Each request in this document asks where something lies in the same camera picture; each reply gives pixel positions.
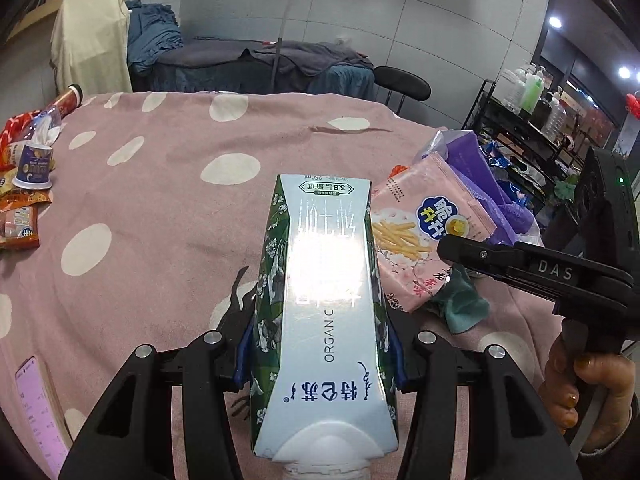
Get purple plastic bag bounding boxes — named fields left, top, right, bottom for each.
left=412, top=129, right=544, bottom=247

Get teal cloth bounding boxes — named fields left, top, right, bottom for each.
left=425, top=264, right=490, bottom=335

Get green white milk carton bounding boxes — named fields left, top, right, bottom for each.
left=250, top=174, right=398, bottom=479

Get pink snack bag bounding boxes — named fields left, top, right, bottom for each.
left=371, top=153, right=497, bottom=312

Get person's right hand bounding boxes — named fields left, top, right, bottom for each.
left=539, top=336, right=636, bottom=453

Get black metal trolley rack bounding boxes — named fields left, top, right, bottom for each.
left=463, top=79, right=584, bottom=212

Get clear plastic bottle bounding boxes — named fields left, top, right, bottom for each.
left=541, top=89, right=566, bottom=143

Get green pump bottle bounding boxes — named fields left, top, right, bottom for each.
left=520, top=70, right=544, bottom=114

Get pink polka dot blanket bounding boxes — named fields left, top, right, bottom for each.
left=1, top=92, right=578, bottom=479

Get red snack wrapper pile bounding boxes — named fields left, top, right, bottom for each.
left=1, top=110, right=52, bottom=252

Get white yogurt cup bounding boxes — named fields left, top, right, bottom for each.
left=13, top=141, right=53, bottom=191

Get red chip can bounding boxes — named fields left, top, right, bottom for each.
left=48, top=84, right=84, bottom=118

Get massage bed with blue sheets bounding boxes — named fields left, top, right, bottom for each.
left=127, top=0, right=374, bottom=101

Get cream cloth covered chair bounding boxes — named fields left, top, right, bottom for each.
left=50, top=0, right=132, bottom=96

